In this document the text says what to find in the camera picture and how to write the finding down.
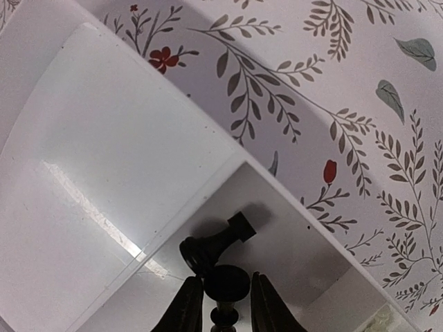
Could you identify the black chess queen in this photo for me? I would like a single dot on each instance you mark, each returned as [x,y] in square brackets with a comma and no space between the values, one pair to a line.
[227,285]

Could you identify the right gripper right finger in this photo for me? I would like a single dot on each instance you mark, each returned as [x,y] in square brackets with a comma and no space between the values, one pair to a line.
[268,310]

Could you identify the black chess rook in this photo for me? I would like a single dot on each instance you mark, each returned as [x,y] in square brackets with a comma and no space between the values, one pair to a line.
[202,254]

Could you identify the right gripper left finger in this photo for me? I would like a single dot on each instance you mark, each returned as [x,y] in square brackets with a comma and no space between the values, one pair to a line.
[185,311]

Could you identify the floral patterned table mat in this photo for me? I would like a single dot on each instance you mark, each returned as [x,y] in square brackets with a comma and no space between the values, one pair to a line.
[340,100]

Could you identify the white plastic compartment tray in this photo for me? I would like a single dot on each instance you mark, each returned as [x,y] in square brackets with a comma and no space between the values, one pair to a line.
[106,167]

